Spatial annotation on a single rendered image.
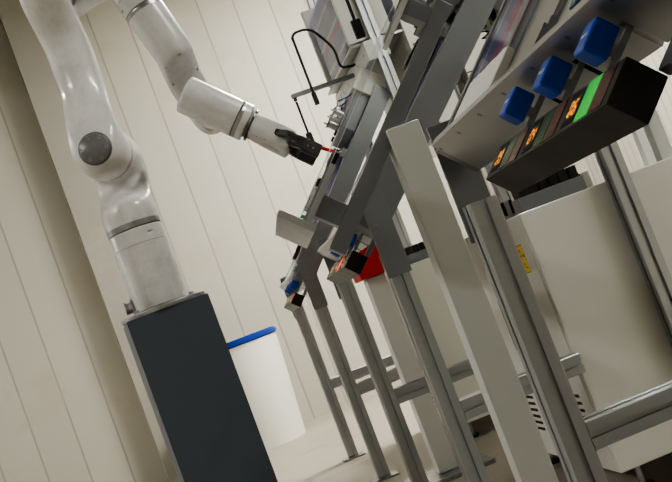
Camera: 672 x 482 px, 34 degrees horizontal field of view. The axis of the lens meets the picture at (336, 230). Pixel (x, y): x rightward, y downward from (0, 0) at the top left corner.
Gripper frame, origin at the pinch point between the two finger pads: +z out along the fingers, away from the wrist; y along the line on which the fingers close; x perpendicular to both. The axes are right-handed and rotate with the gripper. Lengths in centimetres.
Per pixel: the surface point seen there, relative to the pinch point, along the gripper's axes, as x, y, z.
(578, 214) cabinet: 7, 21, 54
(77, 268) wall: -34, -411, -91
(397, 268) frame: -19.1, 25.4, 23.8
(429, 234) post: -15, 53, 23
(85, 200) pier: 3, -398, -102
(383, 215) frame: -10.6, 25.4, 17.1
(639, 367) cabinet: -16, 21, 78
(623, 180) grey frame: 17, 24, 59
